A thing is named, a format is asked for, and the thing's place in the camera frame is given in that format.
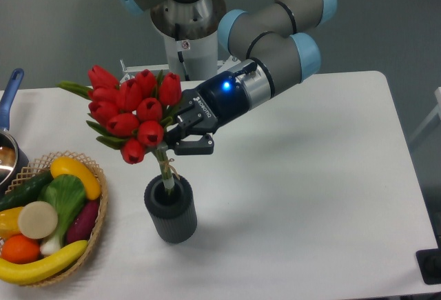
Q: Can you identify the yellow banana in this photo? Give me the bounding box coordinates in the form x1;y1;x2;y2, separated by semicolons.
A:
1;240;88;286

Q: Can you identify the green bok choy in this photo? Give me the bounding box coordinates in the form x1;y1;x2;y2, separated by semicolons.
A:
38;174;86;257

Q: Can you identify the white frame at right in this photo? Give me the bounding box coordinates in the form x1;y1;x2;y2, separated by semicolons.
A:
409;87;440;146

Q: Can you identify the black device at table edge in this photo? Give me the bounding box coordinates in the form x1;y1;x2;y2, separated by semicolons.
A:
416;248;440;285

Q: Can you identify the blue handled saucepan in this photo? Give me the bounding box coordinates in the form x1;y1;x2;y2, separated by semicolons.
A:
1;68;28;197

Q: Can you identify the beige round disc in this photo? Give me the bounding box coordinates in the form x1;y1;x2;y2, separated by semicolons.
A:
17;201;58;239

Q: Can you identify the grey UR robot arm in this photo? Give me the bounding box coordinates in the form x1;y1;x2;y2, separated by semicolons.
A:
120;0;337;155

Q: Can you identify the green cucumber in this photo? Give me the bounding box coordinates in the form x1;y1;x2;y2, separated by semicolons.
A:
1;170;53;211

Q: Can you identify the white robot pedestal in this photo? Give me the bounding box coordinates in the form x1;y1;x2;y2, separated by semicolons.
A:
121;0;226;81

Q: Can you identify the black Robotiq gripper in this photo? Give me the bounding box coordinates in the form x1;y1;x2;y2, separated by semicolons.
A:
165;71;250;155

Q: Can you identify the red tulip bouquet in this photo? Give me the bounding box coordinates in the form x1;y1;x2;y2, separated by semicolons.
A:
58;66;182;196

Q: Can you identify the purple sweet potato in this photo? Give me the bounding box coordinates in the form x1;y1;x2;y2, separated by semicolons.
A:
65;201;99;244

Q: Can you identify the dark grey ribbed vase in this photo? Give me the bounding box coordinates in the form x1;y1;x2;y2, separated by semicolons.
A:
144;176;197;243

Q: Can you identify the orange fruit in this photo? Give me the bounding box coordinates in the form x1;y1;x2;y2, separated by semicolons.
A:
1;234;40;264

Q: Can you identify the woven wicker basket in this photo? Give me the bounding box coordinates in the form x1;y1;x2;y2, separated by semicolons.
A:
6;151;108;287

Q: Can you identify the yellow bell pepper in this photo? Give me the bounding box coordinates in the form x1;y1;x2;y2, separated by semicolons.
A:
0;206;23;239

